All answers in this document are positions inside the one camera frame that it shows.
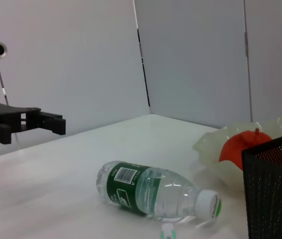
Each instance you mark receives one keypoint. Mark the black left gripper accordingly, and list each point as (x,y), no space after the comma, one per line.
(6,114)

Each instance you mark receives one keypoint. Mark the clear green-label water bottle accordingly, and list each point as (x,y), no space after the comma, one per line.
(155,191)

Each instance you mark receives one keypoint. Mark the red-orange toy orange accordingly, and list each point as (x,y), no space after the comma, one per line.
(237,149)

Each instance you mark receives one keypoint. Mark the green utility knife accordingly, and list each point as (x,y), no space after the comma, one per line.
(168,232)

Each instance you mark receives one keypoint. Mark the pale green glass fruit bowl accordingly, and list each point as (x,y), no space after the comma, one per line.
(213,149)

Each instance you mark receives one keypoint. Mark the black mesh pen holder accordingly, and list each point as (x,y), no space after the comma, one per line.
(272,189)

